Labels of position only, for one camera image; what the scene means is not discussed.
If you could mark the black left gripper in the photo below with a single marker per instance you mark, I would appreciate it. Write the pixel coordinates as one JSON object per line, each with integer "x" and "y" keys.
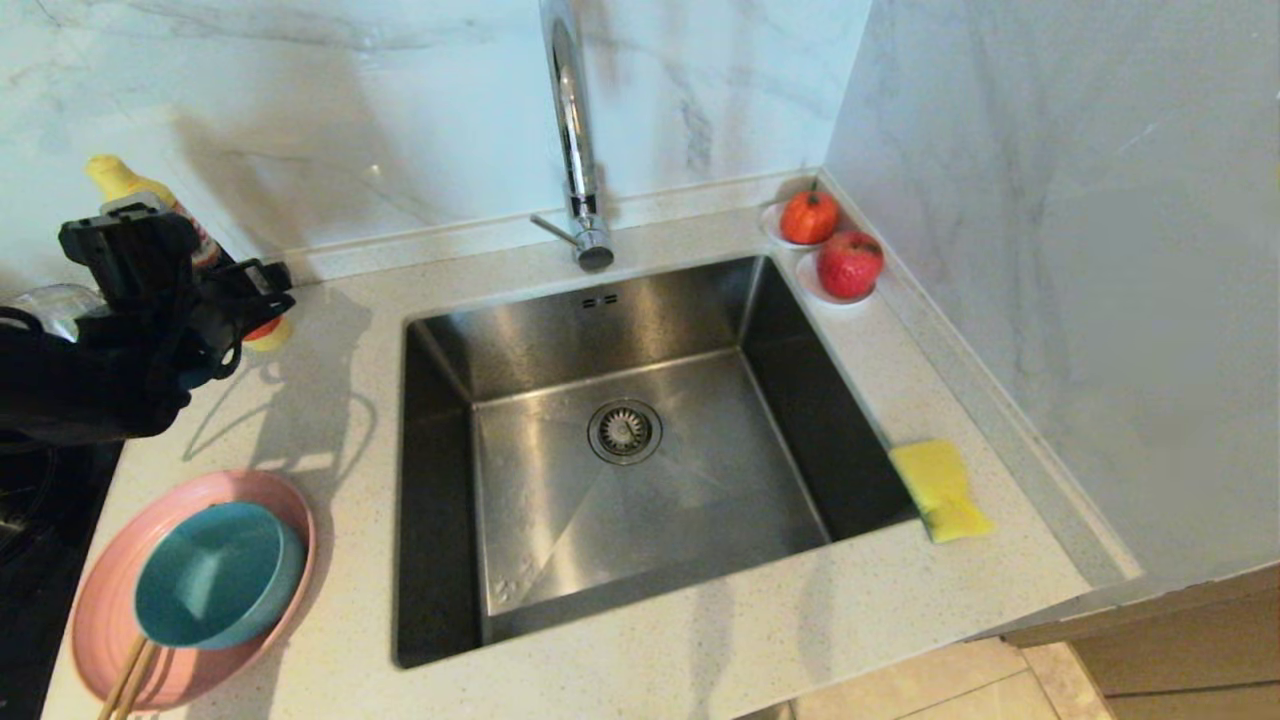
{"x": 140, "y": 255}

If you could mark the yellow-capped orange dish soap bottle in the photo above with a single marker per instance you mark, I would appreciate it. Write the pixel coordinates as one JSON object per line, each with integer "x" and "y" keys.
{"x": 115, "y": 178}

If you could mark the stainless steel sink basin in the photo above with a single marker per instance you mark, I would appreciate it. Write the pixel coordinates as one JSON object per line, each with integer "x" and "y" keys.
{"x": 560, "y": 330}

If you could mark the yellow sponge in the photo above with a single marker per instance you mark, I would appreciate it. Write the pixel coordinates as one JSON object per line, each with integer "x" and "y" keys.
{"x": 942, "y": 490}

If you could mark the clear glass bowl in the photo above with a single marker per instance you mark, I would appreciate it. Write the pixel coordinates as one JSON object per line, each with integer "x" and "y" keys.
{"x": 60, "y": 300}

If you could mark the teal bowl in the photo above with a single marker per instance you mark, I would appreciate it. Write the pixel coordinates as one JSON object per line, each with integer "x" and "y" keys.
{"x": 210, "y": 578}

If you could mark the pink plate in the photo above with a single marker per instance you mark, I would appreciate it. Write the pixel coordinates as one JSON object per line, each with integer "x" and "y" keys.
{"x": 105, "y": 605}

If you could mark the chrome kitchen faucet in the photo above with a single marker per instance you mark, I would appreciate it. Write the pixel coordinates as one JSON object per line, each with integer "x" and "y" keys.
{"x": 575, "y": 130}

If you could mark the black induction cooktop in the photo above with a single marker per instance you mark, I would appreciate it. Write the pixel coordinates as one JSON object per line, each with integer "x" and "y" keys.
{"x": 40, "y": 600}

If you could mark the round metal drain strainer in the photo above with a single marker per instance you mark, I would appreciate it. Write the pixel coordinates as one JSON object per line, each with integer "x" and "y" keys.
{"x": 625, "y": 431}

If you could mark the wooden chopstick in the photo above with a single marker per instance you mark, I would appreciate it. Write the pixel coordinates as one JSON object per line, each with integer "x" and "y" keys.
{"x": 121, "y": 680}
{"x": 135, "y": 685}

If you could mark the small white dish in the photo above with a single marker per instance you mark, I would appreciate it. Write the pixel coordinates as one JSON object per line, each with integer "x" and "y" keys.
{"x": 769, "y": 227}
{"x": 805, "y": 279}

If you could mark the orange persimmon fruit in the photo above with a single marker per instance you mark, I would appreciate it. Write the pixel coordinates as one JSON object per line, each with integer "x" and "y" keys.
{"x": 808, "y": 220}

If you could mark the red apple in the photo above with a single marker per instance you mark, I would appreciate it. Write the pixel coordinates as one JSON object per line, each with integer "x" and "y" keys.
{"x": 849, "y": 266}

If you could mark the wooden cabinet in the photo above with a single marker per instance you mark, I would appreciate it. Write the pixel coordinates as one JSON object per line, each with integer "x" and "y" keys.
{"x": 1180, "y": 650}

